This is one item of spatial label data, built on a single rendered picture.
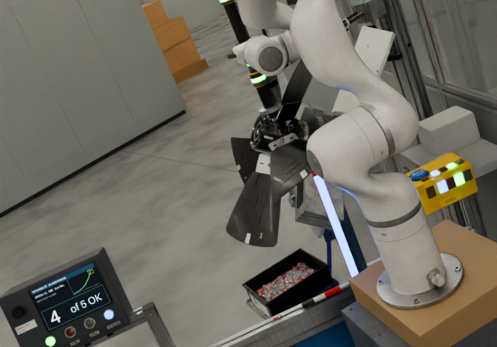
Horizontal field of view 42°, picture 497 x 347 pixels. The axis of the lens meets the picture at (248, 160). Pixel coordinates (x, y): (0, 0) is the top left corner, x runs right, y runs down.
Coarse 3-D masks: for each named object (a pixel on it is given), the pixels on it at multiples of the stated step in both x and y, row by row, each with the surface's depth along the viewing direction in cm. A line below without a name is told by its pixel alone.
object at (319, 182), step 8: (320, 184) 166; (320, 192) 166; (328, 200) 167; (328, 208) 168; (328, 216) 169; (336, 216) 169; (336, 224) 170; (336, 232) 170; (344, 240) 172; (344, 248) 172; (344, 256) 173; (352, 264) 174; (352, 272) 175
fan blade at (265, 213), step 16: (256, 176) 206; (256, 192) 205; (240, 208) 208; (256, 208) 204; (272, 208) 202; (240, 224) 207; (256, 224) 203; (272, 224) 200; (240, 240) 206; (256, 240) 202; (272, 240) 198
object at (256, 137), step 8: (256, 120) 209; (264, 120) 201; (296, 120) 206; (256, 128) 208; (264, 128) 200; (272, 128) 201; (280, 128) 202; (288, 128) 205; (296, 128) 204; (256, 136) 207; (272, 136) 201; (280, 136) 201; (256, 144) 202; (264, 144) 201
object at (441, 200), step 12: (444, 156) 174; (456, 156) 172; (420, 168) 173; (432, 168) 171; (456, 168) 166; (468, 168) 166; (432, 180) 165; (444, 180) 166; (420, 192) 166; (444, 192) 167; (456, 192) 168; (468, 192) 168; (432, 204) 167; (444, 204) 168
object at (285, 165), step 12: (288, 144) 194; (300, 144) 191; (276, 156) 191; (288, 156) 187; (300, 156) 184; (276, 168) 187; (288, 168) 182; (300, 168) 179; (276, 180) 183; (288, 180) 179; (300, 180) 175; (276, 192) 179
